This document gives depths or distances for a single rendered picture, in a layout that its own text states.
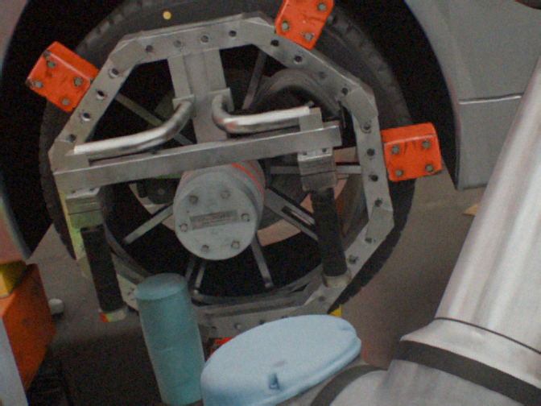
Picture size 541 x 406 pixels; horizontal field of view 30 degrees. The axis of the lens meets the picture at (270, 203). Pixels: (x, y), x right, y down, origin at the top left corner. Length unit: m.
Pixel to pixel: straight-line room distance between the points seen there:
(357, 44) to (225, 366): 1.05
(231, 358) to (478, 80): 1.10
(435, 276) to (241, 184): 1.75
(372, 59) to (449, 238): 1.86
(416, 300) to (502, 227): 2.45
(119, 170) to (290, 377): 0.85
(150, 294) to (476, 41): 0.67
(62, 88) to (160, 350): 0.45
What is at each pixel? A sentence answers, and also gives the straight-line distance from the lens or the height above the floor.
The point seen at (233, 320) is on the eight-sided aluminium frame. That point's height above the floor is 0.61.
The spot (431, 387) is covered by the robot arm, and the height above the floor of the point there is 1.06.
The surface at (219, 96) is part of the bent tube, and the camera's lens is 1.60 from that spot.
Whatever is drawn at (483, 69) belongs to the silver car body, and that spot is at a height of 0.95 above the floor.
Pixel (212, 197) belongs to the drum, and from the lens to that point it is 1.52.
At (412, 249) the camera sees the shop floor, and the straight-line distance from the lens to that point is 3.45.
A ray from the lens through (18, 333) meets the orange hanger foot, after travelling 1.91.
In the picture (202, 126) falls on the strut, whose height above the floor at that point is 0.96.
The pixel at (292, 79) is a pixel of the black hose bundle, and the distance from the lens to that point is 1.49.
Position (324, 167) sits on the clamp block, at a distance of 1.42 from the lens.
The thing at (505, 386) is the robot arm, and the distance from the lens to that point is 0.61.
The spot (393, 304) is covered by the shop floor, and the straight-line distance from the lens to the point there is 3.09.
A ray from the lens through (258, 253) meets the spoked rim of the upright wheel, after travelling 1.82.
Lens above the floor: 1.37
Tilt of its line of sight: 20 degrees down
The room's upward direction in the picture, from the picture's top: 11 degrees counter-clockwise
